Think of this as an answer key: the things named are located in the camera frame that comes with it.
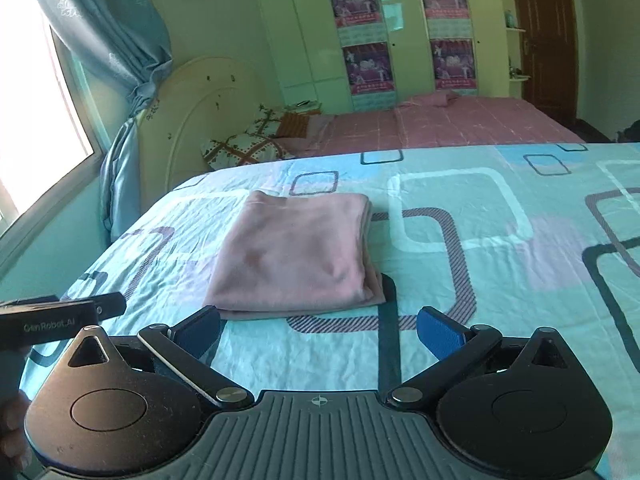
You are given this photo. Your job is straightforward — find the pink knit sweater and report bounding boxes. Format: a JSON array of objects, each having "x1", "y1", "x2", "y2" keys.
[{"x1": 204, "y1": 191, "x2": 385, "y2": 320}]

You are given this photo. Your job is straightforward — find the left hand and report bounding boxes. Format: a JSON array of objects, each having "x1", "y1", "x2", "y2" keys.
[{"x1": 1, "y1": 390, "x2": 32, "y2": 472}]

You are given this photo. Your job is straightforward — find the patterned white pillow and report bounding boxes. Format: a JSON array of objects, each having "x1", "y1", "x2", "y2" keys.
[{"x1": 201, "y1": 105, "x2": 293, "y2": 171}]

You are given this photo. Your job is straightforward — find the white arched headboard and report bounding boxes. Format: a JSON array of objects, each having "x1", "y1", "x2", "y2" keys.
[{"x1": 138, "y1": 56, "x2": 280, "y2": 211}]

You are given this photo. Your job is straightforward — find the pink checked bed sheet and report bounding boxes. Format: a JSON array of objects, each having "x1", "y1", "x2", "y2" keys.
[{"x1": 277, "y1": 96, "x2": 580, "y2": 157}]

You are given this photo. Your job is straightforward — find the folded pink blanket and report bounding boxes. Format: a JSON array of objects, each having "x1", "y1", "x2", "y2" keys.
[{"x1": 399, "y1": 90, "x2": 460, "y2": 107}]

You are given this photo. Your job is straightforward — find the orange striped cushion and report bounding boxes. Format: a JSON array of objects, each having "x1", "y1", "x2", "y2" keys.
[{"x1": 274, "y1": 113, "x2": 310, "y2": 139}]

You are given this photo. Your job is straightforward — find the blue window curtain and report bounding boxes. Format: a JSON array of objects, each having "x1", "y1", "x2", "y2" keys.
[{"x1": 38, "y1": 0, "x2": 172, "y2": 243}]

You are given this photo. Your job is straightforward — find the brown wooden door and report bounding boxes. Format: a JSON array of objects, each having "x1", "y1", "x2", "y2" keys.
[{"x1": 515, "y1": 0, "x2": 578, "y2": 127}]

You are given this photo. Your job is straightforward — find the cream wardrobe with posters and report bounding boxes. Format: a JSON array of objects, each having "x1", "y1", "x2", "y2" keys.
[{"x1": 258, "y1": 0, "x2": 523, "y2": 114}]

